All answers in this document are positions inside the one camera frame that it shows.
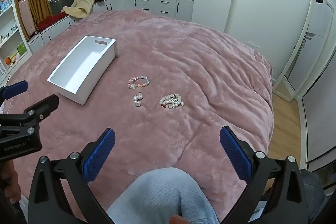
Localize red cloth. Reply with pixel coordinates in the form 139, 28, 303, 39
37, 13, 68, 31

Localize person's left hand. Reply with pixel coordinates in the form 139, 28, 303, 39
0, 161, 21, 205

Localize pink fluffy blanket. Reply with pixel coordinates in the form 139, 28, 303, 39
0, 9, 273, 224

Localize white window seat cabinet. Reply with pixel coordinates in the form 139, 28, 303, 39
28, 0, 195, 54

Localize pastel bead bracelet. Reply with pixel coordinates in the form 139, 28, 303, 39
128, 76, 152, 90

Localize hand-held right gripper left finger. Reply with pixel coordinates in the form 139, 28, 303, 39
28, 128, 116, 224

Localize person's leg in dark pants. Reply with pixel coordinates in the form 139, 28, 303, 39
299, 169, 326, 205

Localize person's right hand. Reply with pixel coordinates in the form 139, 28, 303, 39
169, 215, 187, 224

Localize pink suitcase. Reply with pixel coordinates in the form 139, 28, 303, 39
18, 0, 38, 35

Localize white rectangular storage box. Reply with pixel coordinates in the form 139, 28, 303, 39
47, 35, 117, 105

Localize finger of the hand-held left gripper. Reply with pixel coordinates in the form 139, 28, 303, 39
0, 81, 29, 104
0, 94, 59, 135

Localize white shelf unit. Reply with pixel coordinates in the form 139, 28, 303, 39
0, 0, 32, 79

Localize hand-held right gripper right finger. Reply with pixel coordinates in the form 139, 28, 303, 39
220, 126, 307, 224

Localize white framed mirror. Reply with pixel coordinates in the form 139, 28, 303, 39
273, 0, 334, 103

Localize person's leg in grey pants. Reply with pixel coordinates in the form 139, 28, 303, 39
106, 168, 219, 224

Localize white bead bracelet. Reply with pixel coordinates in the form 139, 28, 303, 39
159, 93, 185, 109

